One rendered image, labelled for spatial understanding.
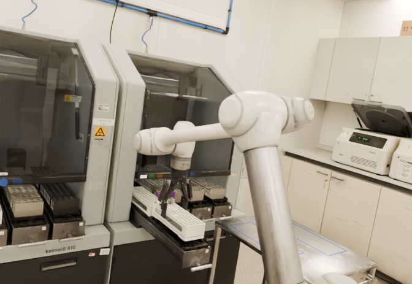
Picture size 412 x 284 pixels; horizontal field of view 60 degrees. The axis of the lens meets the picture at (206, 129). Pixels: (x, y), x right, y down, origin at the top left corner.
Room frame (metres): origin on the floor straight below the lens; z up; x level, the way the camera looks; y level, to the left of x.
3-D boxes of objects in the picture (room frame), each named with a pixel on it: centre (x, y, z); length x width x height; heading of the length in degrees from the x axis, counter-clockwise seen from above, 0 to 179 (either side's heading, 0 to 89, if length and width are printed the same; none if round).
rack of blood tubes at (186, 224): (1.53, 0.07, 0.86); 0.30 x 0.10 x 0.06; 37
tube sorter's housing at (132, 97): (2.26, 0.33, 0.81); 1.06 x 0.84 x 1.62; 37
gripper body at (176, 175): (1.56, 0.09, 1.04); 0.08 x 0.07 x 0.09; 127
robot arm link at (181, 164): (1.56, 0.09, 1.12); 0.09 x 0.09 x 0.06
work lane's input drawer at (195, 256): (1.64, 0.15, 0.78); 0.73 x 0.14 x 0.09; 37
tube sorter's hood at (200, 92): (2.10, 0.21, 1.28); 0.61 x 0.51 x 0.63; 127
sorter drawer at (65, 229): (1.72, 0.71, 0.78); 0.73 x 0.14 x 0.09; 37
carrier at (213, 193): (2.05, -0.11, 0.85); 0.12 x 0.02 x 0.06; 126
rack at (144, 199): (1.78, 0.26, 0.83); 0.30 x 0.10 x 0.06; 37
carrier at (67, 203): (1.53, 0.57, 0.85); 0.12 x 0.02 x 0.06; 127
